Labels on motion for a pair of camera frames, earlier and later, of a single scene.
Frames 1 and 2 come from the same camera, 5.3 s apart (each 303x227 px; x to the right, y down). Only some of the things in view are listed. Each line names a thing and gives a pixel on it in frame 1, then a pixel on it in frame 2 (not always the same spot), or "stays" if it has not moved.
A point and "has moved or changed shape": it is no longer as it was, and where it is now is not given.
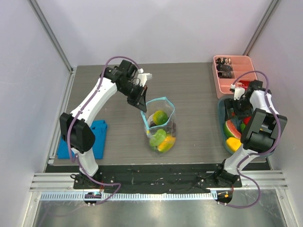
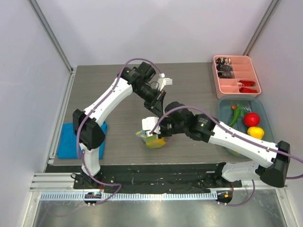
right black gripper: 231,107 -> 162,130
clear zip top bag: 159,118 has moved or changed shape
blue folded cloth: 99,127 stays
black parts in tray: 224,67 stays
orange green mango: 167,144 -> 152,142
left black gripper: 133,101 -> 155,106
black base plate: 189,176 stays
